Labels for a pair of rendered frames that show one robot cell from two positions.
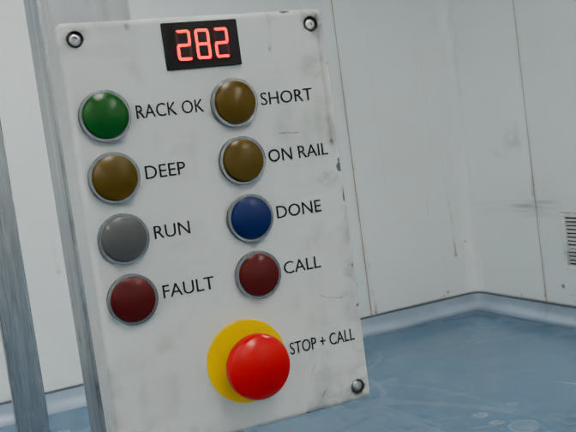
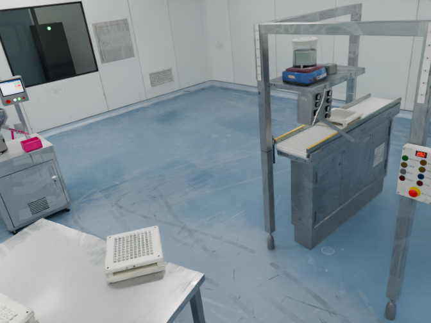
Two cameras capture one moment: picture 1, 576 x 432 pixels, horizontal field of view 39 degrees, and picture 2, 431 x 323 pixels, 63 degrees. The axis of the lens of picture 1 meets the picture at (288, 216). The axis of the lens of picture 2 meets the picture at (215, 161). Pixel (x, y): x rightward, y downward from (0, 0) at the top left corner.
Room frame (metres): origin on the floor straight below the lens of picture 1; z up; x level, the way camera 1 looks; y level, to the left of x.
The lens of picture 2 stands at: (-0.76, -1.08, 1.92)
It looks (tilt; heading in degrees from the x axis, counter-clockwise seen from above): 26 degrees down; 75
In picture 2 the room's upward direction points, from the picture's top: 7 degrees counter-clockwise
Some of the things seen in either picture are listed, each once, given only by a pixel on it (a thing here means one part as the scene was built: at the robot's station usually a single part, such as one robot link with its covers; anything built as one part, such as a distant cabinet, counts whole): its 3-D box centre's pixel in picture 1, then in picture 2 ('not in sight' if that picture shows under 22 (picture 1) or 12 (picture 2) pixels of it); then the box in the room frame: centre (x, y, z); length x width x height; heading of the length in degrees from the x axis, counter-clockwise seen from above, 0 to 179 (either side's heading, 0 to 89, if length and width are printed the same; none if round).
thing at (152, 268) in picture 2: not in sight; (135, 256); (-0.83, 0.26, 0.88); 0.24 x 0.24 x 0.02; 85
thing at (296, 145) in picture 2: not in sight; (344, 123); (0.91, 1.14, 0.89); 1.35 x 0.25 x 0.05; 23
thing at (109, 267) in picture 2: not in sight; (133, 247); (-0.83, 0.26, 0.93); 0.25 x 0.24 x 0.02; 85
